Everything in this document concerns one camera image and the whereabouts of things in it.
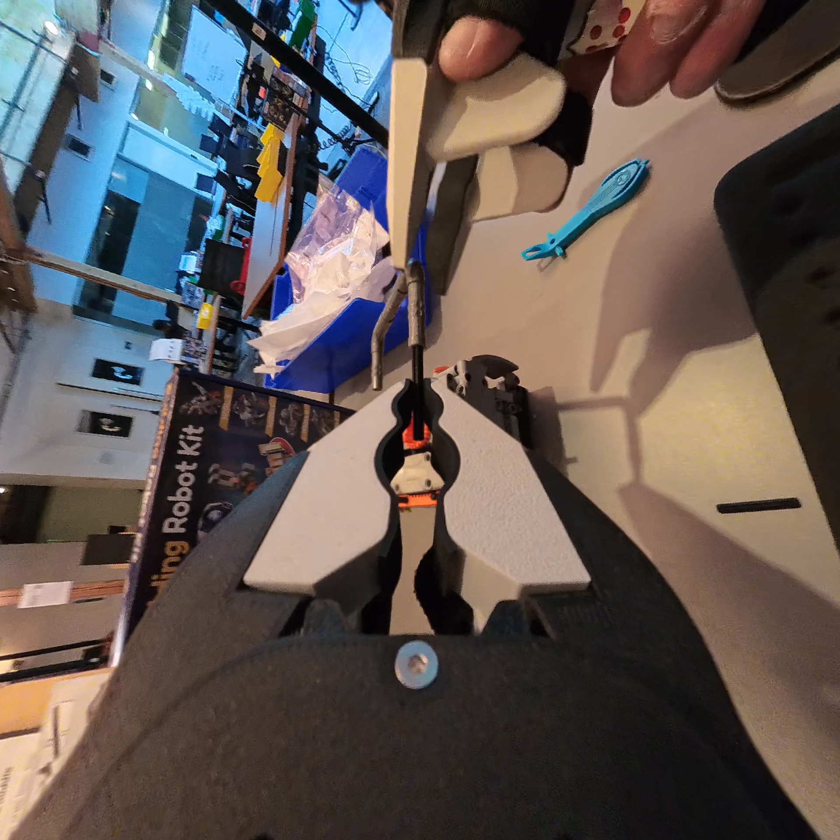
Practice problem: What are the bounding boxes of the blue plastic bin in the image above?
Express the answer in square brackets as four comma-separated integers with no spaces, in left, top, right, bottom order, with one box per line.
[266,146,435,395]

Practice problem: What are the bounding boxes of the person's right hand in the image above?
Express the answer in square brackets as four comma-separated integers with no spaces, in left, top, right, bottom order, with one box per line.
[438,0,775,107]

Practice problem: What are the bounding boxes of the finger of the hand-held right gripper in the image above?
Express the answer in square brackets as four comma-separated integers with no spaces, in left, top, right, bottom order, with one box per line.
[386,58,434,271]
[420,157,481,296]

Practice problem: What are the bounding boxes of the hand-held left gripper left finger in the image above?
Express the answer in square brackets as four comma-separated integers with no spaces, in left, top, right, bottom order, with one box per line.
[241,379,421,601]

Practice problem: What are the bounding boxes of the wooden edged table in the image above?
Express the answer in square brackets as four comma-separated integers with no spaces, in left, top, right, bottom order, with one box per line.
[241,190,294,320]

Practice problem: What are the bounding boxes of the crumpled clear plastic bags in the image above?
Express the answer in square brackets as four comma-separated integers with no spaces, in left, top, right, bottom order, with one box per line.
[248,187,396,376]

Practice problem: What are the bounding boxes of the grey bent rod assembly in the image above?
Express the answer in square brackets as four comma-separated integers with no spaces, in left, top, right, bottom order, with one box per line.
[369,258,429,427]

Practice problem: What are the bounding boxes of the dark blue robot kit box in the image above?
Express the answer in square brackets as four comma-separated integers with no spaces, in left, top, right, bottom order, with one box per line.
[108,367,358,669]

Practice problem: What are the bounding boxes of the grey brick robot model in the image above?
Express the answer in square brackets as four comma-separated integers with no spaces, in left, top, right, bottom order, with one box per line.
[390,354,534,511]

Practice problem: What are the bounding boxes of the black axle rod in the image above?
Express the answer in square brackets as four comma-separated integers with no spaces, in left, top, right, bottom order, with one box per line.
[717,498,803,515]

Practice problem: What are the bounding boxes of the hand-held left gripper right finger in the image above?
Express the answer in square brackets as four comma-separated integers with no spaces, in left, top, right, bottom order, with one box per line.
[428,376,593,634]

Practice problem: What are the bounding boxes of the dark rounded plate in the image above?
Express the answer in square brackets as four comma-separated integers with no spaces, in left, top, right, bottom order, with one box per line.
[714,13,840,104]

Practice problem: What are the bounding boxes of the teal brick separator tool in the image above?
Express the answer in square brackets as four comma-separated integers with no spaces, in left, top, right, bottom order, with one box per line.
[521,157,652,263]

